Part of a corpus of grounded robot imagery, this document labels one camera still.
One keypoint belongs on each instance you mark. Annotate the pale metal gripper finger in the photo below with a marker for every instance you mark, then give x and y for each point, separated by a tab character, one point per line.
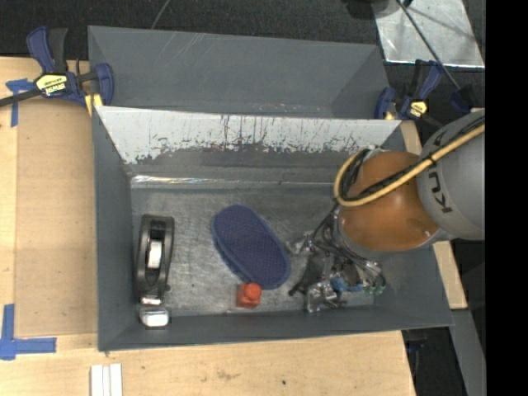
318	299
307	272

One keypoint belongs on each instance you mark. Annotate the blue oval mesh pad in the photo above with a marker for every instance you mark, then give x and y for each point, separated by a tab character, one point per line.
251	246

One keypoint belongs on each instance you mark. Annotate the small red block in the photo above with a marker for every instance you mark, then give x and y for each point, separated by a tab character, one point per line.
248	295

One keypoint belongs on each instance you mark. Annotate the black tape dispenser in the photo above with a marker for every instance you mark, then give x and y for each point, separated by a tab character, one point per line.
154	258

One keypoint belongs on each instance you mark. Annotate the small white block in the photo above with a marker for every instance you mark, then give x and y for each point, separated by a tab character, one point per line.
154	317

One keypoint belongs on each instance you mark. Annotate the grey metal bin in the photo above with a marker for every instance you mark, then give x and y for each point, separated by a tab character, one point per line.
206	76

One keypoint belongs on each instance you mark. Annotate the pale brown flat board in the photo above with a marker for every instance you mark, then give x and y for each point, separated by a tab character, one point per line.
53	221

